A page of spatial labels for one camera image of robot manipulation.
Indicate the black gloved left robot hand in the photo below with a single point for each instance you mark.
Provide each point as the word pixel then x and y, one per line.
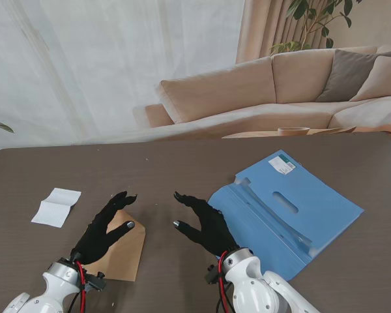
pixel 96 234

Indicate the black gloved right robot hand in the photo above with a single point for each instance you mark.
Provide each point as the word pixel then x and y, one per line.
pixel 213 229

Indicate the brown paper envelope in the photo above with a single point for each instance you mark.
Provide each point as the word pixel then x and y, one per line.
pixel 127 254

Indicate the white lined letter paper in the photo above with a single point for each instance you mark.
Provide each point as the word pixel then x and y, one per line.
pixel 53 208

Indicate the blue expanding file folder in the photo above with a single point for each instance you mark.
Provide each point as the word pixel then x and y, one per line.
pixel 316 208

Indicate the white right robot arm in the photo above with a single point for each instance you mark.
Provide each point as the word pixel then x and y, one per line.
pixel 254 287

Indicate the light wooden coffee table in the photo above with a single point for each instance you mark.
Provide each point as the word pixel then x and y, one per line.
pixel 254 134

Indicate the beige fabric sofa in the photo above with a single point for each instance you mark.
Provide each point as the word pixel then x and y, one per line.
pixel 234 91

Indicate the dark green plant leaves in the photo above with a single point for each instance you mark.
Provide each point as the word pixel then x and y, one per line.
pixel 0 125

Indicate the white sheer curtain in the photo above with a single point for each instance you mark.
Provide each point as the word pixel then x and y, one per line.
pixel 101 65

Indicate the grey sofa cushion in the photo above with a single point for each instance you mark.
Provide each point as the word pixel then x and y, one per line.
pixel 345 78

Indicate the beige pleated curtain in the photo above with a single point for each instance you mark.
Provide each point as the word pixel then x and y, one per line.
pixel 257 29

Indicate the beige sofa cushion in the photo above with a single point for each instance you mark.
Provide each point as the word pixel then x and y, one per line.
pixel 382 80

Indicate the green leafy houseplant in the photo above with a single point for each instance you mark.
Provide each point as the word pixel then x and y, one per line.
pixel 312 16

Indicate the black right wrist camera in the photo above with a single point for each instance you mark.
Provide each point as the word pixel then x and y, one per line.
pixel 211 275

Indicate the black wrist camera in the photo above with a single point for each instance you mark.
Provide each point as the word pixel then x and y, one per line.
pixel 211 275
pixel 96 282

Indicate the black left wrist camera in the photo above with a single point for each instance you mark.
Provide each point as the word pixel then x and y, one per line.
pixel 96 282

